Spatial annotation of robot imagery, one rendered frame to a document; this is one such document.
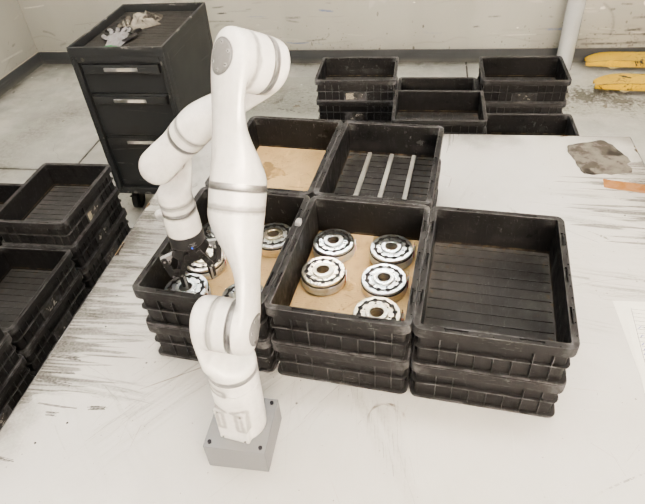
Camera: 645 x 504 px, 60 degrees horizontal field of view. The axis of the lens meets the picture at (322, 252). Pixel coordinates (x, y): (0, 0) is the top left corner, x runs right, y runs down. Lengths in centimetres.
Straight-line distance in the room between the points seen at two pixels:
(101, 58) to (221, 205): 197
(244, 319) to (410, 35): 383
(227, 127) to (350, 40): 377
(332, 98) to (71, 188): 130
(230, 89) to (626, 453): 99
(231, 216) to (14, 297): 153
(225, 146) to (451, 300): 65
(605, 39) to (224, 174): 410
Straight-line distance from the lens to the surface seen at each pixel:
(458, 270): 136
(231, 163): 86
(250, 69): 87
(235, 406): 106
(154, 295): 124
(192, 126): 101
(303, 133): 180
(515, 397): 123
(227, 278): 137
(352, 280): 132
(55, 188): 262
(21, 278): 238
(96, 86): 289
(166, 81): 270
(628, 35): 479
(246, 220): 87
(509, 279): 136
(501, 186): 189
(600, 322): 150
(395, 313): 121
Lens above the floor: 174
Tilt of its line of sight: 40 degrees down
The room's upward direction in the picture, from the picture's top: 5 degrees counter-clockwise
